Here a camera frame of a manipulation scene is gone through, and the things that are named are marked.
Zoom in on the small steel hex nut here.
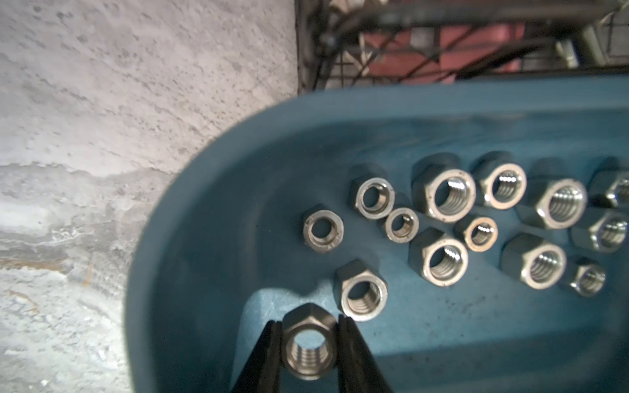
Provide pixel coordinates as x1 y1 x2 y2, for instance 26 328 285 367
349 173 396 220

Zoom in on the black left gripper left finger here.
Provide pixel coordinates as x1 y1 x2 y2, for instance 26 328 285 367
231 321 283 393

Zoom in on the large steel hex nut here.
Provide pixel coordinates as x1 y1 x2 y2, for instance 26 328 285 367
408 229 469 288

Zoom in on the black wire desk organizer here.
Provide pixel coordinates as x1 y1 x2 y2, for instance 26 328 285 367
295 1 628 94

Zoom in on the teal plastic storage box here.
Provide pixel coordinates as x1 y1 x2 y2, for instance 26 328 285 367
125 75 628 392

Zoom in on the pink binder clip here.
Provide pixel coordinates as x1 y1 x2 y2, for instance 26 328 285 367
362 23 525 84

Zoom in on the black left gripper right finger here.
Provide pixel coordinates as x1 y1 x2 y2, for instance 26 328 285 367
337 315 392 393

